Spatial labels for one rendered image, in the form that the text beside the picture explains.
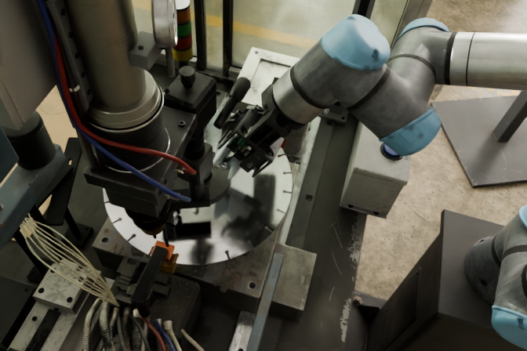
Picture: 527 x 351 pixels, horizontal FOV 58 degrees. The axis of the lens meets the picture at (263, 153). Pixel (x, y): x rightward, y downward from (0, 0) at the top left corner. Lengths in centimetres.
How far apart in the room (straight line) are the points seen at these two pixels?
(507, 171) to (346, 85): 179
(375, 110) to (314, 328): 49
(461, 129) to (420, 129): 178
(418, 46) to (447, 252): 53
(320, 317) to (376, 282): 91
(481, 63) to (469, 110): 182
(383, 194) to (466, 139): 139
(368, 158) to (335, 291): 27
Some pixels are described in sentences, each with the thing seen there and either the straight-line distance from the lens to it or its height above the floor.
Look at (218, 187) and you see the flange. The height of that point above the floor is 96.
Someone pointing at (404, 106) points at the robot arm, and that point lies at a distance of 61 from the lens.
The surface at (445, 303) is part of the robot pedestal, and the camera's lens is 105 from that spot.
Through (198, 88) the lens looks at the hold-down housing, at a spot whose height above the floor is 125.
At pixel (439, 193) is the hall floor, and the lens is 215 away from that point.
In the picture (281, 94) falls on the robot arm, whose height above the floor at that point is 120.
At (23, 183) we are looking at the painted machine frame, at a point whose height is 105.
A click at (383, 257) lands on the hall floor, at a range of 191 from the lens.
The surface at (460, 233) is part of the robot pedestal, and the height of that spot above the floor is 75.
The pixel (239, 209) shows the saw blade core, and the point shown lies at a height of 95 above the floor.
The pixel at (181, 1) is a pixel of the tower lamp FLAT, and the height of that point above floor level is 111.
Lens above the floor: 165
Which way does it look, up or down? 53 degrees down
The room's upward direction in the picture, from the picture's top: 6 degrees clockwise
